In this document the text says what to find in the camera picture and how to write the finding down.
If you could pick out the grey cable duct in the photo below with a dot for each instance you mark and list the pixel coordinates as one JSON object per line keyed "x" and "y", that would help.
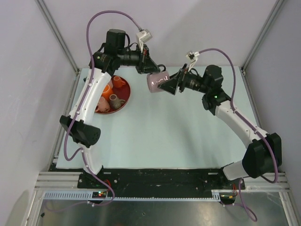
{"x": 97, "y": 196}

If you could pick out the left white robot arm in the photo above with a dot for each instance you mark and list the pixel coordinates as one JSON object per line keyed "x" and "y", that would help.
{"x": 110, "y": 57}

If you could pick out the red round tray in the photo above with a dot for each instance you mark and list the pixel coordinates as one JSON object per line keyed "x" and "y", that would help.
{"x": 122, "y": 93}

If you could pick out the small pink mug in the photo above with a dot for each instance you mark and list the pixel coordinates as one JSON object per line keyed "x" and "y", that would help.
{"x": 102, "y": 106}

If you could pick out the brown speckled mug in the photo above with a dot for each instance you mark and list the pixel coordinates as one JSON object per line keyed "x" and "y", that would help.
{"x": 115, "y": 102}

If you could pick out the large orange mug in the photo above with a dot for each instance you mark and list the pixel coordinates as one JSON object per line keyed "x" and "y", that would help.
{"x": 107, "y": 92}

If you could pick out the light pink tall mug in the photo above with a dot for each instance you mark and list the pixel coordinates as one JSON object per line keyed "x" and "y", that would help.
{"x": 110, "y": 83}

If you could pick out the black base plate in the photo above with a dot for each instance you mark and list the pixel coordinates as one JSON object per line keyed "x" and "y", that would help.
{"x": 167, "y": 183}

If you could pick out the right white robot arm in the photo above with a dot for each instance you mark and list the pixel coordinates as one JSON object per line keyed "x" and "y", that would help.
{"x": 263, "y": 150}

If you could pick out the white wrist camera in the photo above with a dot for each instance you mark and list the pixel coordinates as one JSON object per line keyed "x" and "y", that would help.
{"x": 142, "y": 37}
{"x": 193, "y": 57}

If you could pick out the aluminium frame rail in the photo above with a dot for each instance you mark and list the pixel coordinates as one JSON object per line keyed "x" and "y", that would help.
{"x": 57, "y": 181}

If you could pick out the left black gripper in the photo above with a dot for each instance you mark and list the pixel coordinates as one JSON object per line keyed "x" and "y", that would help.
{"x": 146, "y": 65}

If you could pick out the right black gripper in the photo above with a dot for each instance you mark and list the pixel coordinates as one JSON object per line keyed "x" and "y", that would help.
{"x": 177, "y": 80}

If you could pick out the mauve pink mug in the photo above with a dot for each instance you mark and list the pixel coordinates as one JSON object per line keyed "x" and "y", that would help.
{"x": 155, "y": 79}

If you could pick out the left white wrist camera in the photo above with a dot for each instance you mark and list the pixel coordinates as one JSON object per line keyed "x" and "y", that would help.
{"x": 142, "y": 37}

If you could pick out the small orange mug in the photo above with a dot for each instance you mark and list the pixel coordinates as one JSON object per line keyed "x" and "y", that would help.
{"x": 118, "y": 82}

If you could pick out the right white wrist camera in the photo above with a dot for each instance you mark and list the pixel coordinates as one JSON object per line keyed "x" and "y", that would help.
{"x": 193, "y": 57}

